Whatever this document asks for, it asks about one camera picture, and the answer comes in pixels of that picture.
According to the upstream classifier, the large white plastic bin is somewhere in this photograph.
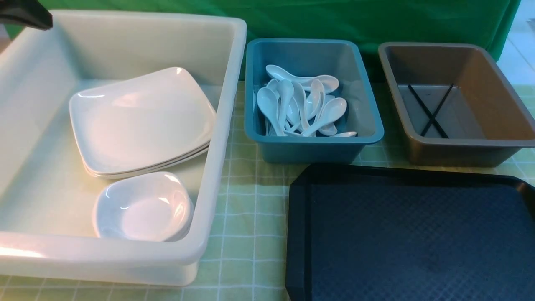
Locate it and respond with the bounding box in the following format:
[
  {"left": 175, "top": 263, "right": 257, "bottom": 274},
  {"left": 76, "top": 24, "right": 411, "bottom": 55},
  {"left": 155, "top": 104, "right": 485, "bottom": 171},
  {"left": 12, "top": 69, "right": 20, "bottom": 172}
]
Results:
[{"left": 0, "top": 10, "right": 247, "bottom": 286}]

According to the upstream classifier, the white plate in bin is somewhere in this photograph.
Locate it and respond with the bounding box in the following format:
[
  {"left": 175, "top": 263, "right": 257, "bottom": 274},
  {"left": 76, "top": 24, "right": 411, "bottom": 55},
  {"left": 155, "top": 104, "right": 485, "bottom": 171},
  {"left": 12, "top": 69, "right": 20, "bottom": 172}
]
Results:
[
  {"left": 84, "top": 146, "right": 210, "bottom": 180},
  {"left": 82, "top": 142, "right": 210, "bottom": 179}
]

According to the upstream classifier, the top white plate in bin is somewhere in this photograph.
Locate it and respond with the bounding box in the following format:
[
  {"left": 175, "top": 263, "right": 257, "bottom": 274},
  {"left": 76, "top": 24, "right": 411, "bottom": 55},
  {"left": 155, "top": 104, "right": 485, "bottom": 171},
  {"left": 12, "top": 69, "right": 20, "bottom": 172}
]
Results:
[{"left": 82, "top": 142, "right": 210, "bottom": 179}]

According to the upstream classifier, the white spoon top of pile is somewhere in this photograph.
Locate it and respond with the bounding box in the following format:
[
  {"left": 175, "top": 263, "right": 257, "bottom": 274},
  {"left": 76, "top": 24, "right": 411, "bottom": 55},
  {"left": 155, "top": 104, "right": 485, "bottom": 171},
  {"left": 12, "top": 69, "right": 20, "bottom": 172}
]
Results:
[{"left": 265, "top": 64, "right": 339, "bottom": 94}]

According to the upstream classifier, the white spoon of pile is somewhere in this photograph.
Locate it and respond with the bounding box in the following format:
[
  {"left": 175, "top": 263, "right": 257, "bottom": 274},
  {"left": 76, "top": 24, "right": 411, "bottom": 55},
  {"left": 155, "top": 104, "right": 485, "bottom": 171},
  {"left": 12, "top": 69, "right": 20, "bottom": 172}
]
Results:
[
  {"left": 257, "top": 87, "right": 286, "bottom": 137},
  {"left": 278, "top": 79, "right": 294, "bottom": 131},
  {"left": 265, "top": 64, "right": 339, "bottom": 94}
]

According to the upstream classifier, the white spoon centre of pile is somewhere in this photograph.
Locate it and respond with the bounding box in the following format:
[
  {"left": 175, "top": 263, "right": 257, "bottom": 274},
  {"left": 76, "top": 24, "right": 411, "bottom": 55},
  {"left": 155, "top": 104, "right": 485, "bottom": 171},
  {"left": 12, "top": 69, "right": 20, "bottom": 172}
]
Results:
[{"left": 278, "top": 79, "right": 294, "bottom": 131}]

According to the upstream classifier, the green checkered tablecloth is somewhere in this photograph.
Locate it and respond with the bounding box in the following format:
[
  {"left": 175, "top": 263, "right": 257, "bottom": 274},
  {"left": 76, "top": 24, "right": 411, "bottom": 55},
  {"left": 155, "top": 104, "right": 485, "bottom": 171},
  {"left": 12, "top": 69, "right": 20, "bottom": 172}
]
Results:
[{"left": 0, "top": 81, "right": 535, "bottom": 301}]

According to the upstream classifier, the white bowl tray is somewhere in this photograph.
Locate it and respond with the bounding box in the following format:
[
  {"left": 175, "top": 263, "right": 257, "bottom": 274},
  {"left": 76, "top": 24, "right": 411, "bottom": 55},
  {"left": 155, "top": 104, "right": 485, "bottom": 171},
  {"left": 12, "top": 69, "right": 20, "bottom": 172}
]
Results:
[{"left": 92, "top": 172, "right": 194, "bottom": 242}]

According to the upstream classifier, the teal plastic bin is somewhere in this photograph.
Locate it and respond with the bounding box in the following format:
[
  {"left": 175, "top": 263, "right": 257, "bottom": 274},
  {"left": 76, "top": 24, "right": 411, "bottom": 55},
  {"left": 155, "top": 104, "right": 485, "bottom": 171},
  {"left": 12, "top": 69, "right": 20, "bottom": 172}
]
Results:
[{"left": 244, "top": 38, "right": 385, "bottom": 164}]

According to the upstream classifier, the brown plastic bin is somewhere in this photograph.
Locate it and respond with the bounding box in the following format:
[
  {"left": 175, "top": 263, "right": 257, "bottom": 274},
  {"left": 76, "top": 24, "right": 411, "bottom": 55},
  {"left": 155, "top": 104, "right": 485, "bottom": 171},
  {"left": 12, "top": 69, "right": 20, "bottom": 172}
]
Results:
[{"left": 378, "top": 42, "right": 535, "bottom": 167}]

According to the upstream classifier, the white soup spoon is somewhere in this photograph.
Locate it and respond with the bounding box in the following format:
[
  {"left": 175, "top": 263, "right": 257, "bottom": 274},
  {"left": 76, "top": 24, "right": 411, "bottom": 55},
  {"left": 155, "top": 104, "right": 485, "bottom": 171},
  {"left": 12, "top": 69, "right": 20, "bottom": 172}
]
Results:
[{"left": 301, "top": 97, "right": 347, "bottom": 137}]

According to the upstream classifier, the green backdrop cloth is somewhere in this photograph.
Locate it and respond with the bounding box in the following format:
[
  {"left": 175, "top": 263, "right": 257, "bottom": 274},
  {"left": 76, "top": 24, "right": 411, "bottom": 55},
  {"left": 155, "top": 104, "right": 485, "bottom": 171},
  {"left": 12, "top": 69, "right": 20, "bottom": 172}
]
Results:
[{"left": 41, "top": 0, "right": 520, "bottom": 81}]

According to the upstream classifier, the black chopstick in brown bin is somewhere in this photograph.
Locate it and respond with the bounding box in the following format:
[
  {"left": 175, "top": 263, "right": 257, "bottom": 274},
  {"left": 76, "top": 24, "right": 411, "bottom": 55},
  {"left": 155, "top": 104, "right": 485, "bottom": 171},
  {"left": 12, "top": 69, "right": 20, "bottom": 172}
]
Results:
[{"left": 408, "top": 84, "right": 449, "bottom": 139}]

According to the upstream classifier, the large white square plate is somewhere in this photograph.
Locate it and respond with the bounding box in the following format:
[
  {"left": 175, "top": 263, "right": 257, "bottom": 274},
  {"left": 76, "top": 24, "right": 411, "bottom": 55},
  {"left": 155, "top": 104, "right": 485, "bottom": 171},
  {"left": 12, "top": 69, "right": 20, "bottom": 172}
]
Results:
[{"left": 69, "top": 67, "right": 216, "bottom": 175}]

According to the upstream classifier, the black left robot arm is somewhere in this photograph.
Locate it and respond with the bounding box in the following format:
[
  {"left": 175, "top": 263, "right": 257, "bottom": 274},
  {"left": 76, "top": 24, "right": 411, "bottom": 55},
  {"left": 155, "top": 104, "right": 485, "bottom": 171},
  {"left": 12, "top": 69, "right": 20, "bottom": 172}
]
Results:
[{"left": 0, "top": 0, "right": 54, "bottom": 31}]

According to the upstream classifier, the black serving tray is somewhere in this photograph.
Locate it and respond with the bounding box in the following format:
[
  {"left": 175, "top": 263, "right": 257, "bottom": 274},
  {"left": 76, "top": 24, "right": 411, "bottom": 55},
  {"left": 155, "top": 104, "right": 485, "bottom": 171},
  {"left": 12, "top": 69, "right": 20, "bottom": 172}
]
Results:
[{"left": 286, "top": 164, "right": 535, "bottom": 301}]

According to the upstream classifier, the lower white plate in bin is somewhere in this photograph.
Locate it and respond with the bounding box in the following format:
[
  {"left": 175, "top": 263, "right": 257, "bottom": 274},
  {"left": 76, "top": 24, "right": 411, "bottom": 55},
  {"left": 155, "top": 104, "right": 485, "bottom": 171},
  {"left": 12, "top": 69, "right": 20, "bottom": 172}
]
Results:
[{"left": 84, "top": 146, "right": 210, "bottom": 180}]

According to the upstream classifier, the white spoon left of pile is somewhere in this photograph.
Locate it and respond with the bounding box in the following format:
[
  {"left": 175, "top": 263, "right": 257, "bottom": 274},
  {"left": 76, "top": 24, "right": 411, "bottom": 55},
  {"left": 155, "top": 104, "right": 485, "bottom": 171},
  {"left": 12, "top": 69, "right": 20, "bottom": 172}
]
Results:
[{"left": 257, "top": 87, "right": 286, "bottom": 137}]

